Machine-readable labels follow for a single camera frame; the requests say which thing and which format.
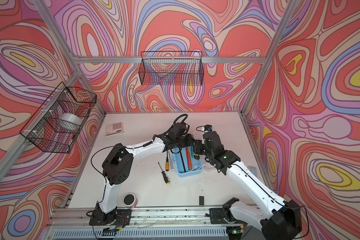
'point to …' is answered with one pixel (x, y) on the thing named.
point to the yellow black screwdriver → (165, 177)
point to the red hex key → (188, 159)
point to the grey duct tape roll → (69, 122)
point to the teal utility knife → (192, 152)
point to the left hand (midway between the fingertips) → (198, 140)
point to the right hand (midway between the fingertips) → (196, 146)
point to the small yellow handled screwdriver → (167, 165)
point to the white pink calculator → (114, 129)
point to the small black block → (201, 200)
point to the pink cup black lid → (130, 200)
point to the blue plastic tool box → (186, 164)
